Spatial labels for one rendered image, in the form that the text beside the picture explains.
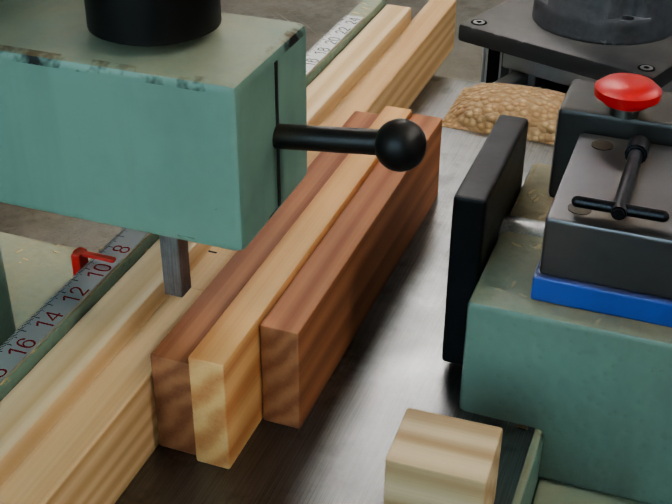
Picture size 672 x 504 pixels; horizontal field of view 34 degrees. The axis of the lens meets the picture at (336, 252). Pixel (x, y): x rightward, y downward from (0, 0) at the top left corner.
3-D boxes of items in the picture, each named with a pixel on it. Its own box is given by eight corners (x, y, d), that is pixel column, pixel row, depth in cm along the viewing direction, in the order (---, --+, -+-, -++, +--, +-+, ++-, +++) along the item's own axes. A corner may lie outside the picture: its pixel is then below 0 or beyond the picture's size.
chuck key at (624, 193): (666, 234, 43) (670, 212, 42) (567, 216, 44) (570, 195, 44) (682, 160, 48) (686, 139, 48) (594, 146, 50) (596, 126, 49)
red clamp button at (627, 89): (655, 119, 49) (659, 98, 48) (588, 109, 49) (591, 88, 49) (662, 94, 51) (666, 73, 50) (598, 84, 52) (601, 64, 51)
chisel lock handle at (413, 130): (417, 185, 40) (419, 136, 39) (255, 156, 42) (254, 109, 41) (432, 161, 42) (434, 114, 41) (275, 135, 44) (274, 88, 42)
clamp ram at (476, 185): (599, 397, 49) (629, 227, 44) (440, 361, 51) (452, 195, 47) (625, 292, 56) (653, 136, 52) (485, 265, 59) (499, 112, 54)
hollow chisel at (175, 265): (182, 298, 48) (174, 199, 45) (164, 294, 48) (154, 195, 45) (191, 287, 49) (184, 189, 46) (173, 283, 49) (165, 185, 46)
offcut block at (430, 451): (381, 531, 43) (384, 459, 41) (403, 476, 46) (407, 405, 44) (478, 555, 42) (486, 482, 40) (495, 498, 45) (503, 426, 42)
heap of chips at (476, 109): (585, 150, 71) (589, 124, 70) (438, 126, 74) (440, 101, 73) (601, 108, 77) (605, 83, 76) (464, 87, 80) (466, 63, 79)
